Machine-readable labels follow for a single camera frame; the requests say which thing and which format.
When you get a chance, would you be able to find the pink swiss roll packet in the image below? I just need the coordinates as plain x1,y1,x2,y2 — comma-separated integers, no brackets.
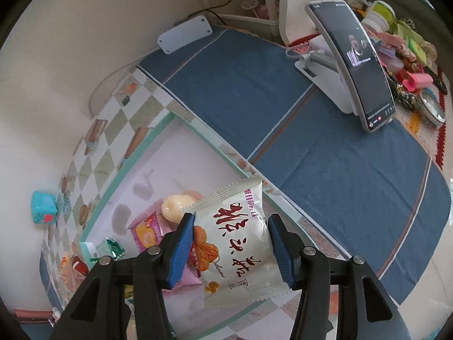
127,207,201,291

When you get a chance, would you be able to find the white rice cracker packet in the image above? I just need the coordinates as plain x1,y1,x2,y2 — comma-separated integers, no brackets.
186,177,289,309

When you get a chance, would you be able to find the orange red wafer packet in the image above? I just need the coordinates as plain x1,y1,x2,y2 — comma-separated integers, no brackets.
60,252,76,292

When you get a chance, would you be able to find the dark red wrapped box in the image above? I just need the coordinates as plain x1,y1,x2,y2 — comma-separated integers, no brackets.
71,255,89,276

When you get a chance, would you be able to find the silver green small packet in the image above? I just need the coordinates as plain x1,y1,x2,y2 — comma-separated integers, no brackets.
81,237,125,262

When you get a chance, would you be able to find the teal toy box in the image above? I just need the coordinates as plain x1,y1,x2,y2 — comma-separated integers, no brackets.
31,191,57,224

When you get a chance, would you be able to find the yellow jelly cup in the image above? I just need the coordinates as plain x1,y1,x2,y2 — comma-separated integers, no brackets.
161,190,203,224

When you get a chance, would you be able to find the teal-rimmed white tray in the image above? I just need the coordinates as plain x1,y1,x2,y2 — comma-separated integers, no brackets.
80,113,300,339

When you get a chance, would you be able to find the smartphone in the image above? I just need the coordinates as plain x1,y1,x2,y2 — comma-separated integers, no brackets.
305,0,396,133

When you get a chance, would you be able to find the round metal tin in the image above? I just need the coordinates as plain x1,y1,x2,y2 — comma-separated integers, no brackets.
417,88,446,130

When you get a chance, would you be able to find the pile of assorted clutter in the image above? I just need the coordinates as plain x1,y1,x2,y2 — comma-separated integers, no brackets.
347,0,448,111

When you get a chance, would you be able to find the white phone stand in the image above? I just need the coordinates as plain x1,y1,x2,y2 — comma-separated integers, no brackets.
295,51,359,116

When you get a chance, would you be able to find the white wall box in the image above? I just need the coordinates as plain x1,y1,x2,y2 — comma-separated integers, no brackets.
157,15,213,54

